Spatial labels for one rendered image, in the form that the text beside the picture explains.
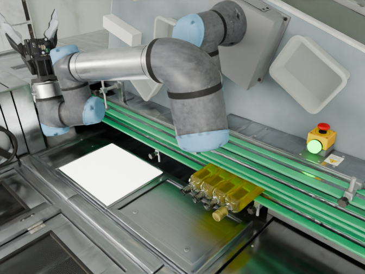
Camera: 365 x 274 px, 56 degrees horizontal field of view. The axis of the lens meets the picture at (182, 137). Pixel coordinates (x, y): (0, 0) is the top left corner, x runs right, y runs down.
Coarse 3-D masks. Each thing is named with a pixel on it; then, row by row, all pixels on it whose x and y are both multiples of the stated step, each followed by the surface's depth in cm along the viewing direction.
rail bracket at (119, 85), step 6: (102, 84) 173; (114, 84) 181; (120, 84) 180; (96, 90) 173; (102, 90) 174; (120, 90) 182; (120, 96) 185; (126, 96) 190; (132, 96) 189; (108, 108) 180
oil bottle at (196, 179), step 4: (208, 164) 136; (212, 164) 136; (204, 168) 134; (208, 168) 134; (212, 168) 134; (216, 168) 134; (220, 168) 134; (196, 172) 132; (200, 172) 132; (204, 172) 132; (208, 172) 132; (212, 172) 132; (192, 176) 130; (196, 176) 130; (200, 176) 130; (204, 176) 130; (208, 176) 130; (188, 180) 130; (192, 180) 128; (196, 180) 128; (200, 180) 128; (196, 184) 128; (200, 184) 128; (196, 188) 128
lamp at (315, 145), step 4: (312, 140) 115; (316, 140) 114; (308, 144) 115; (312, 144) 114; (316, 144) 113; (320, 144) 114; (308, 148) 115; (312, 148) 114; (316, 148) 113; (320, 148) 114; (312, 152) 115; (316, 152) 114
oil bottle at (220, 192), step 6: (228, 180) 127; (234, 180) 127; (240, 180) 127; (222, 186) 124; (228, 186) 124; (234, 186) 124; (216, 192) 122; (222, 192) 121; (228, 192) 122; (222, 198) 120; (222, 204) 122
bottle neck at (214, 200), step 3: (213, 198) 121; (216, 198) 121; (207, 201) 120; (210, 201) 119; (213, 201) 120; (216, 201) 120; (204, 204) 120; (207, 204) 118; (210, 204) 118; (213, 204) 119; (216, 204) 121; (207, 207) 120; (210, 207) 118
